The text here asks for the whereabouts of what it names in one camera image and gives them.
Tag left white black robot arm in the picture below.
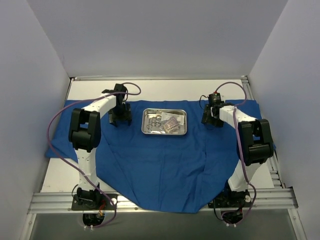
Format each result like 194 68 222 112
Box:
68 83 132 210

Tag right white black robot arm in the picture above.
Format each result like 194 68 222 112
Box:
201 102 274 207

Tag steel surgical scissors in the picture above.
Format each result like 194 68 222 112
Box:
146 115 163 133

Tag steel instrument tray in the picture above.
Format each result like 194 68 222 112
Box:
141 108 188 136

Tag white paper packet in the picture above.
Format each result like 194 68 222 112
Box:
161 112 185 125

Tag purple printed packet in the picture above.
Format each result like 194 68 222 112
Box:
161 117 180 134

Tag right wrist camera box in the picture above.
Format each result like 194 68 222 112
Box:
208 92 222 105

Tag back aluminium rail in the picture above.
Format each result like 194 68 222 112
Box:
71 75 249 81

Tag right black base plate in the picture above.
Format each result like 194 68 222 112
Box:
207 190 251 209

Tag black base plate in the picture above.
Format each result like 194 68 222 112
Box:
207 190 251 209
71 192 115 211

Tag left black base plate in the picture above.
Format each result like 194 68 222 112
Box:
71 192 115 211

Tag front aluminium rail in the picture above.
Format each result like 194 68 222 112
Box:
27 188 299 214

